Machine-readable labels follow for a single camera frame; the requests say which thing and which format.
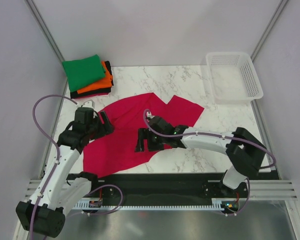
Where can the left aluminium frame post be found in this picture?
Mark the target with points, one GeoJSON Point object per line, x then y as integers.
{"type": "Point", "coordinates": [43, 27]}

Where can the white slotted cable duct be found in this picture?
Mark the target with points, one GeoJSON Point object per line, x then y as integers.
{"type": "Point", "coordinates": [89, 205]}

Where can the folded green t-shirt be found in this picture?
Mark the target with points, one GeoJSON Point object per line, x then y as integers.
{"type": "Point", "coordinates": [82, 72]}

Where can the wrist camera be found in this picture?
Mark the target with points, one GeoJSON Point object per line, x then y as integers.
{"type": "Point", "coordinates": [85, 113]}
{"type": "Point", "coordinates": [158, 125]}

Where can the folded orange t-shirt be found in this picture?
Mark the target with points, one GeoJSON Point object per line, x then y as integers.
{"type": "Point", "coordinates": [104, 83]}

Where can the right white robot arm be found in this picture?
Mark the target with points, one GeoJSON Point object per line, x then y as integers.
{"type": "Point", "coordinates": [244, 151]}

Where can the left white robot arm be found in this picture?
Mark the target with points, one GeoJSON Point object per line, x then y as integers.
{"type": "Point", "coordinates": [46, 209]}

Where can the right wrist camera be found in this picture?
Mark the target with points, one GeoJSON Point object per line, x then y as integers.
{"type": "Point", "coordinates": [158, 125]}

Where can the red t-shirt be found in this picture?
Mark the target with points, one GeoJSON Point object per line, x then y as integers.
{"type": "Point", "coordinates": [116, 152]}

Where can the white plastic basket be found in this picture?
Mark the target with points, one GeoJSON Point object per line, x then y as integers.
{"type": "Point", "coordinates": [233, 78]}

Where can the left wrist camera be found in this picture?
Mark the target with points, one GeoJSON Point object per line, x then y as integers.
{"type": "Point", "coordinates": [85, 113]}

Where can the aluminium frame post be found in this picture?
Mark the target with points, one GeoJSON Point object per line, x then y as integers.
{"type": "Point", "coordinates": [43, 27]}
{"type": "Point", "coordinates": [269, 27]}

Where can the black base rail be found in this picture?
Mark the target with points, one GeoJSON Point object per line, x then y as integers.
{"type": "Point", "coordinates": [162, 189]}

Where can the right aluminium frame post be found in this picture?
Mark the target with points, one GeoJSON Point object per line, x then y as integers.
{"type": "Point", "coordinates": [269, 27]}

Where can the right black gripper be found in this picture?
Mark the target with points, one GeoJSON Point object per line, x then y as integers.
{"type": "Point", "coordinates": [145, 133]}

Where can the folded black t-shirt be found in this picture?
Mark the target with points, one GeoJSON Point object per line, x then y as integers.
{"type": "Point", "coordinates": [101, 91]}

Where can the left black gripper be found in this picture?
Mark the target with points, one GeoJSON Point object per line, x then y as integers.
{"type": "Point", "coordinates": [108, 128]}

